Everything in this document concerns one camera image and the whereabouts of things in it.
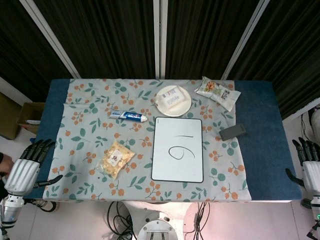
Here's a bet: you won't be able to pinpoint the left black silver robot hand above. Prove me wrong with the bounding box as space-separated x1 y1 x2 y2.
3 139 64 197

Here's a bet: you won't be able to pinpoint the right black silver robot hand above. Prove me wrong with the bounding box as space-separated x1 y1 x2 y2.
285 136 320 203

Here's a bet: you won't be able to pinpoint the dark grey whiteboard eraser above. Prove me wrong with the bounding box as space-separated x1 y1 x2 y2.
219 123 247 141

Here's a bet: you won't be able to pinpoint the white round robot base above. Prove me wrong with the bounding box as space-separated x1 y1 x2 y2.
136 219 179 240

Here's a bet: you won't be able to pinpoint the white whiteboard black rim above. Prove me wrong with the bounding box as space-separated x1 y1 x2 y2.
150 116 205 184

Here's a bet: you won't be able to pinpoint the person in dark clothing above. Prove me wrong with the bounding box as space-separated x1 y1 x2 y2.
0 152 15 177

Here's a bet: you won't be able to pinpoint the white black sneaker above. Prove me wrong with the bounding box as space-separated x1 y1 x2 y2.
37 199 60 213

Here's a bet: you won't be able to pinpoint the large brown cardboard box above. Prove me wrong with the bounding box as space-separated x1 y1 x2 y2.
0 92 23 140

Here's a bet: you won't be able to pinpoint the small open cardboard box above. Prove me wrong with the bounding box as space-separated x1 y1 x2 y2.
16 101 46 136

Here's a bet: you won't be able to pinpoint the blue table cover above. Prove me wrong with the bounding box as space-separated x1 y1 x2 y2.
32 78 302 204

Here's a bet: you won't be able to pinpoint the floral grey tablecloth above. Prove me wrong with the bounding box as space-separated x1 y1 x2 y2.
42 77 252 203

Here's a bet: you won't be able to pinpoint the clear bag yellow snacks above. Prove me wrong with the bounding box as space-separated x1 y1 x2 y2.
96 140 136 180

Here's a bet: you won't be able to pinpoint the blue white toothpaste tube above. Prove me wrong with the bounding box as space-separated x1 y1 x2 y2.
109 109 148 123

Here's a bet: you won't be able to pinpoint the black pleated curtain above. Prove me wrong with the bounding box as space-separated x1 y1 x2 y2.
0 0 74 101
226 0 320 120
164 0 261 80
33 0 157 80

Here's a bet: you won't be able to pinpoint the white green snack bag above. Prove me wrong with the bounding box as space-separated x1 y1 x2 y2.
194 76 242 112

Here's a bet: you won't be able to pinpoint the white round plate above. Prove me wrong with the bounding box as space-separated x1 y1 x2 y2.
154 84 193 118

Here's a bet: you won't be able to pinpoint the white wrapped packet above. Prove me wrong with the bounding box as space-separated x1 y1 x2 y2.
159 85 190 110

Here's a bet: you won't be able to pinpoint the black floor cable bundle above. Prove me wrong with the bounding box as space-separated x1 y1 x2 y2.
183 201 209 240
107 201 137 240

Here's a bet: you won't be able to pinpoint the white metal frame post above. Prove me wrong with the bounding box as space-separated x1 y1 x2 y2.
152 0 168 80
19 0 81 79
221 0 271 81

